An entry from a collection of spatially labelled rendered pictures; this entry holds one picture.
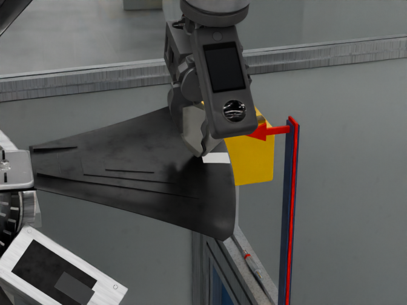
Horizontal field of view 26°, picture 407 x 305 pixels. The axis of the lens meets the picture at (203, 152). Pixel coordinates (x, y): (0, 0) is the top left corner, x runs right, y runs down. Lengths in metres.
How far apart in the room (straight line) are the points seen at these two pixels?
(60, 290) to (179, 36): 0.34
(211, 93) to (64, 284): 0.33
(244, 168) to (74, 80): 0.52
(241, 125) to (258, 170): 0.48
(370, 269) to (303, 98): 0.52
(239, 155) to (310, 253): 0.82
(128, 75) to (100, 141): 0.72
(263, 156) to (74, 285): 0.41
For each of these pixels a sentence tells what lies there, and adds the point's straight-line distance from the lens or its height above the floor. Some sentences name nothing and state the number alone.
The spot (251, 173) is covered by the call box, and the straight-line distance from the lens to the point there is 1.35.
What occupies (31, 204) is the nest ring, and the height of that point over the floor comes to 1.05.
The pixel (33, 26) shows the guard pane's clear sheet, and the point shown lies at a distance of 1.72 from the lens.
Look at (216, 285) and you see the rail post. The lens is 1.57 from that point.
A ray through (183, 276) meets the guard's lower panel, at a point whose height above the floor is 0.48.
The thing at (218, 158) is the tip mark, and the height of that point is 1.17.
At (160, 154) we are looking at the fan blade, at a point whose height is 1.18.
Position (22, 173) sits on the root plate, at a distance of 1.00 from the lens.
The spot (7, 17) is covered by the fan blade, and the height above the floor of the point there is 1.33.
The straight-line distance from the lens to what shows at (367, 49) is 1.92.
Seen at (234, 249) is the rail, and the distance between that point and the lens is 1.43.
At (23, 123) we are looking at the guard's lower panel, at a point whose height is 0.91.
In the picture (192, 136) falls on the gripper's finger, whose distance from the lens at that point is 0.99.
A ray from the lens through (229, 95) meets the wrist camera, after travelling 0.89.
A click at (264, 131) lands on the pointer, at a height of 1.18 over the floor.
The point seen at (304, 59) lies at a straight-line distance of 1.88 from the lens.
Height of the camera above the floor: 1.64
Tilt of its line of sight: 27 degrees down
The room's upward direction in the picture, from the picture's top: straight up
